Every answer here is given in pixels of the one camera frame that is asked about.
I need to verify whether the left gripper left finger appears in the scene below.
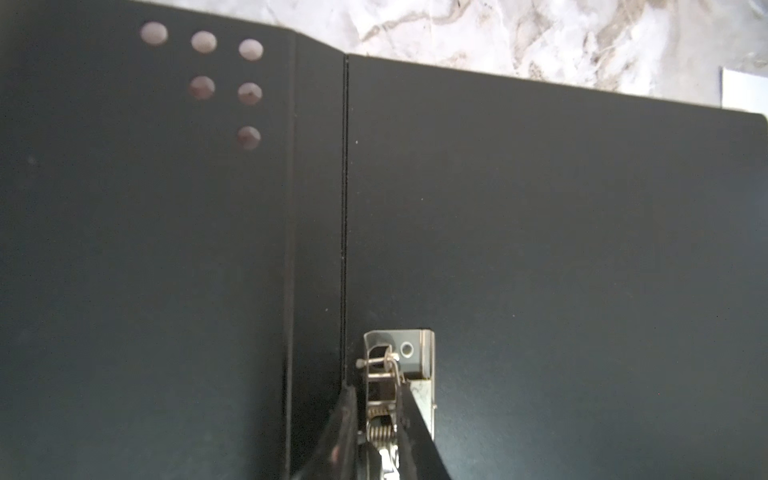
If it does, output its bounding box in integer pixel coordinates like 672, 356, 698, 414
292, 386, 359, 480

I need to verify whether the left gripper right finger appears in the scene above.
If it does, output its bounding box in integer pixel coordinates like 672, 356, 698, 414
396, 386, 451, 480

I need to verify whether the orange folder black inside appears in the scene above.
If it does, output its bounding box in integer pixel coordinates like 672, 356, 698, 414
1, 1, 767, 479

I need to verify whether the white text sheet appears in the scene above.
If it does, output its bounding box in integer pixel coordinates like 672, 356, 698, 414
721, 68, 768, 116

